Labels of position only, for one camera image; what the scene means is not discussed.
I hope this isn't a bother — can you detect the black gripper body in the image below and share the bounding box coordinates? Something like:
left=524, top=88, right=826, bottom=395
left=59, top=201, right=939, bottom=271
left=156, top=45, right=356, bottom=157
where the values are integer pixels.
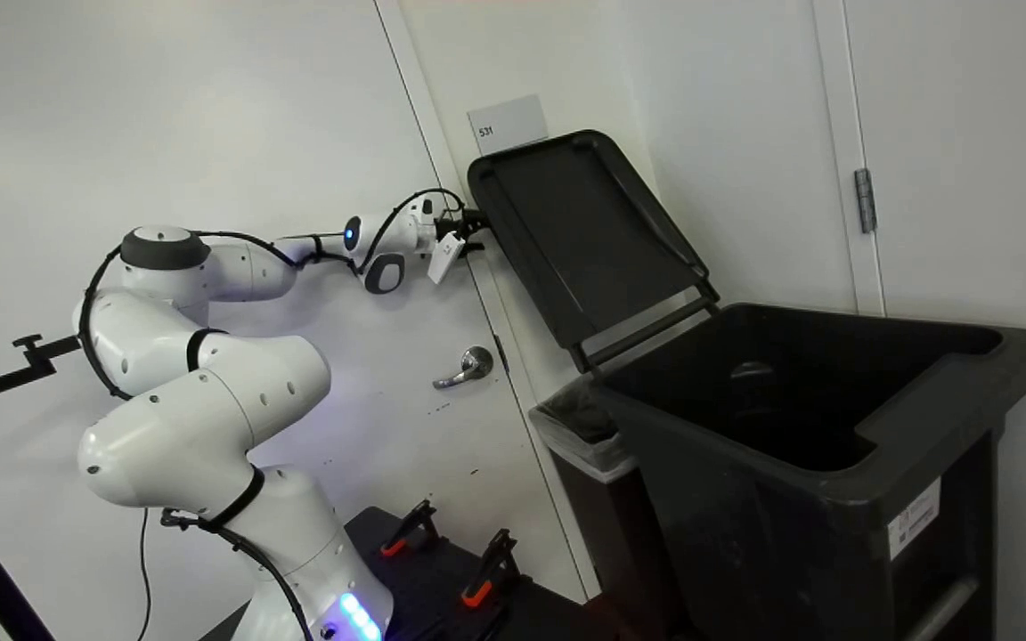
left=433, top=205, right=489, bottom=257

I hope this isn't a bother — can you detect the black trash bin lid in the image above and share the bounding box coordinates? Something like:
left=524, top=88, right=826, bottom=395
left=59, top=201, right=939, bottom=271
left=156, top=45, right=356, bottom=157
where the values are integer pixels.
left=465, top=129, right=719, bottom=371

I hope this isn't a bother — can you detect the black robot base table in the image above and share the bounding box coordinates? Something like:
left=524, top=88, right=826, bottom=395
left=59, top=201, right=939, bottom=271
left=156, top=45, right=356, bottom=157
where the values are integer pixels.
left=195, top=503, right=613, bottom=641

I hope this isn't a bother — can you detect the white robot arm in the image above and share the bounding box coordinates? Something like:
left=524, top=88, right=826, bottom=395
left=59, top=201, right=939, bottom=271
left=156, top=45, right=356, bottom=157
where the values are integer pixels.
left=75, top=188, right=484, bottom=641

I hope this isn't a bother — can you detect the small bin with plastic liner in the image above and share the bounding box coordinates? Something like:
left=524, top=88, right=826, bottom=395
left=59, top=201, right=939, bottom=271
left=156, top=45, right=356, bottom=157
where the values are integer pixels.
left=529, top=388, right=674, bottom=641

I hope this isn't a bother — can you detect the black wheeled trash bin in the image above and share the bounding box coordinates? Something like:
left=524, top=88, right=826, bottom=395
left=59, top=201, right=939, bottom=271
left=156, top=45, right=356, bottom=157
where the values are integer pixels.
left=590, top=307, right=1026, bottom=641

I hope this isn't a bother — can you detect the white bin label sticker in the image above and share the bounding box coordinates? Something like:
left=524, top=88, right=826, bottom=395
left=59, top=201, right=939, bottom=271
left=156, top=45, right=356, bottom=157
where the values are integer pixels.
left=888, top=478, right=944, bottom=559

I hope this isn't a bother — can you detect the black orange clamp left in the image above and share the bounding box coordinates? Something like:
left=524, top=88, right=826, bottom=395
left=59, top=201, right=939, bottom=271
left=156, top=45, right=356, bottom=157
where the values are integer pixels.
left=381, top=503, right=438, bottom=559

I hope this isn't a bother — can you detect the black orange clamp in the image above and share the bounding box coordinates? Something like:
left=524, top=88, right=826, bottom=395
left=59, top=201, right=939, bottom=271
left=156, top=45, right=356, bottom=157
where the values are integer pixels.
left=458, top=528, right=520, bottom=607
left=381, top=503, right=438, bottom=559

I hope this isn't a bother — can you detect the black orange clamp right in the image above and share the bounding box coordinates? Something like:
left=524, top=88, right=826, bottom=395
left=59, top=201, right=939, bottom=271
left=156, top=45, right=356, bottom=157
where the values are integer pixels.
left=458, top=528, right=520, bottom=607

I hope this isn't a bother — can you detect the silver door hinge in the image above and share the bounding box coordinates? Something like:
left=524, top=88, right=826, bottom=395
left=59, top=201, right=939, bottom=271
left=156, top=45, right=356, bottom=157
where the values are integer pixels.
left=852, top=168, right=876, bottom=233

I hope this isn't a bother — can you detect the white wall plate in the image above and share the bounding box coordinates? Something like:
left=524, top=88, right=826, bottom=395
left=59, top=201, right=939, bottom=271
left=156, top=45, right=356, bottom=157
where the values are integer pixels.
left=465, top=94, right=548, bottom=151

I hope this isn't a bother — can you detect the silver door lever handle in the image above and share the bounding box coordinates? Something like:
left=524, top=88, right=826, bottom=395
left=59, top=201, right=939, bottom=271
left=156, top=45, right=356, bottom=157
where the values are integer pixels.
left=433, top=345, right=493, bottom=390

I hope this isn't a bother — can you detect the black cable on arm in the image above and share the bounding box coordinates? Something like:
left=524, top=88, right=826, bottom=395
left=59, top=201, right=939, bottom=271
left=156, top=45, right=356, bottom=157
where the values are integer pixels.
left=187, top=186, right=471, bottom=280

